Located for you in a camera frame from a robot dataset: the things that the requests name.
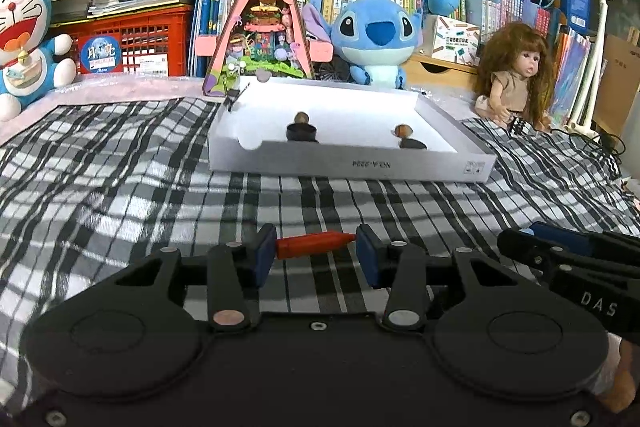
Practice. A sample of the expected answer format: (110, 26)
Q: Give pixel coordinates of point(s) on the white shallow cardboard box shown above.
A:
(355, 134)

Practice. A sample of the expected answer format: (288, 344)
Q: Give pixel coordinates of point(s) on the red plastic crate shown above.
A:
(153, 41)

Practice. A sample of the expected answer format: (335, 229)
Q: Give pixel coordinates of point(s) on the brown haired baby doll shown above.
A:
(515, 78)

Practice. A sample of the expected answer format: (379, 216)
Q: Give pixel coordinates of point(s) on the black white plaid cloth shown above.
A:
(87, 190)

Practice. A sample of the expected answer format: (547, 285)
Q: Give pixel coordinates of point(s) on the white patterned box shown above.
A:
(454, 41)

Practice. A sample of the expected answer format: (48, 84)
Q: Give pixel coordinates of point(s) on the pink triangular diorama house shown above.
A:
(263, 39)

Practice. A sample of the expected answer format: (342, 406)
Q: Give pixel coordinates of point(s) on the person's right hand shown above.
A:
(626, 380)

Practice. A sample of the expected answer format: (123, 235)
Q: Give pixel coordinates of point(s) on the wooden drawer box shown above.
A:
(427, 71)

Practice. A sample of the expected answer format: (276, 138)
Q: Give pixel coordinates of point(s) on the Doraemon plush toy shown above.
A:
(32, 64)

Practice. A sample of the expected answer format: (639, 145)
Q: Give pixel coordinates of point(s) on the blue Stitch plush toy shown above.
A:
(374, 37)

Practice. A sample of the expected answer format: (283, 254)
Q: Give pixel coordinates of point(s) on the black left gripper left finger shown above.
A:
(235, 272)

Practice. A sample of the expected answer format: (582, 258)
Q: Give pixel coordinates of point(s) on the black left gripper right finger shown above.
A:
(401, 268)

